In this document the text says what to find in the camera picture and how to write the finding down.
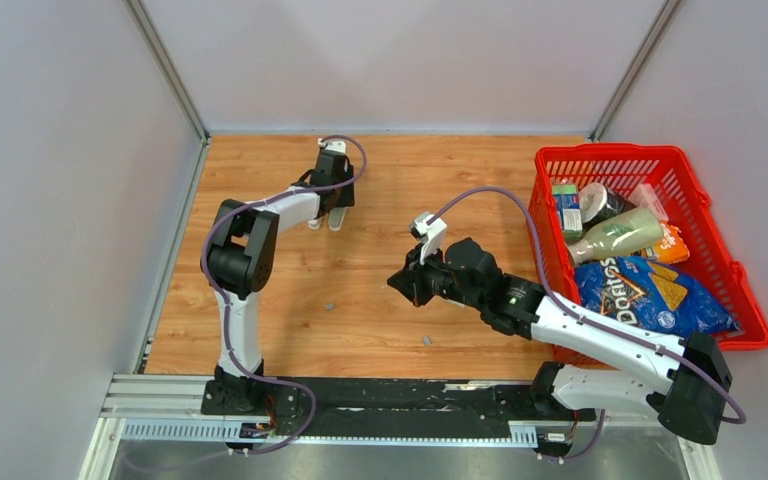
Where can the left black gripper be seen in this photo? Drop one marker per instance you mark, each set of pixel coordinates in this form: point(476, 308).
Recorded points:
point(348, 198)

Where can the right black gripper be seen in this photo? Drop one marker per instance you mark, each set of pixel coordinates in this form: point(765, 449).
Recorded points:
point(409, 282)

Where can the white stapler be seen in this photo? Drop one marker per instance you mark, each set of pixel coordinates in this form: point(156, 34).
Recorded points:
point(333, 219)

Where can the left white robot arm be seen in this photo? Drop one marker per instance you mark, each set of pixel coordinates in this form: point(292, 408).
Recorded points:
point(238, 257)

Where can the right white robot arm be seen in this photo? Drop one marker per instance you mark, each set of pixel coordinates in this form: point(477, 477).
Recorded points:
point(683, 383)

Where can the green blue carton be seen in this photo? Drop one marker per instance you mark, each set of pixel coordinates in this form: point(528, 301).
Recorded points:
point(568, 211)

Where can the black white round can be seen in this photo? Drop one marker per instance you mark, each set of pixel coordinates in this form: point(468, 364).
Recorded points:
point(599, 203)

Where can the blue Doritos chip bag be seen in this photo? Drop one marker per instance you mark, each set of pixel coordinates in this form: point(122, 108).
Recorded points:
point(651, 295)

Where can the pale green bottle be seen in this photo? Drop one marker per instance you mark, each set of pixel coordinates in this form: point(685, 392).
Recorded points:
point(622, 235)

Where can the white wrapped packet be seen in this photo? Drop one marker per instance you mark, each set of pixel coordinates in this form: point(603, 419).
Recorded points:
point(644, 196)

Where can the orange snack bag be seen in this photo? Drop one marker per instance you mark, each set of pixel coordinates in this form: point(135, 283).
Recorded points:
point(671, 249)

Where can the red plastic basket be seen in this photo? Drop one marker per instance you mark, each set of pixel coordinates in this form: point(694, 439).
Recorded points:
point(622, 167)

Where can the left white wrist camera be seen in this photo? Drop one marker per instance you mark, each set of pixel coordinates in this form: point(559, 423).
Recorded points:
point(332, 147)

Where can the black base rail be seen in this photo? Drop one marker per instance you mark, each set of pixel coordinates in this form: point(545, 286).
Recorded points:
point(397, 408)

